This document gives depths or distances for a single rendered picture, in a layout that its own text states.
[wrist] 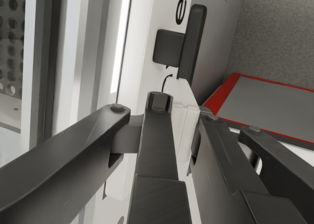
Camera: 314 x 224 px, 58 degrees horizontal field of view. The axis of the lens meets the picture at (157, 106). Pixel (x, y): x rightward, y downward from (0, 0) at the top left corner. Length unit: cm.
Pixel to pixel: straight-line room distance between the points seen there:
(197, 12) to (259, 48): 91
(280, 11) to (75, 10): 100
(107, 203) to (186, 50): 17
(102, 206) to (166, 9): 19
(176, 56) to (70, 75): 9
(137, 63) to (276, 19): 94
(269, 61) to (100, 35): 98
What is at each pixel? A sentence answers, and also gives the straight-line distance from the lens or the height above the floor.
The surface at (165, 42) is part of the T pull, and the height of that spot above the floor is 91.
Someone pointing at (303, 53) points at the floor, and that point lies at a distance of 114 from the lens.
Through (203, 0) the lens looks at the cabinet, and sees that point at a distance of 46.
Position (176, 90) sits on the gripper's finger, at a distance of 16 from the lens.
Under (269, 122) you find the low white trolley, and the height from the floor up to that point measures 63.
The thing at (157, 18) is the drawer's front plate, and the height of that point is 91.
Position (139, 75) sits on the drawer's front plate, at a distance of 23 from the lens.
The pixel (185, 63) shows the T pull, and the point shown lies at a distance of 23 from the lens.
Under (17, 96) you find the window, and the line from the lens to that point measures 17.
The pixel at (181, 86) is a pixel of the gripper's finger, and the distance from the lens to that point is 18.
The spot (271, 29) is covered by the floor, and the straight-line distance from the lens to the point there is 113.
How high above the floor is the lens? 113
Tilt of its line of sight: 66 degrees down
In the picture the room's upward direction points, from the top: 122 degrees counter-clockwise
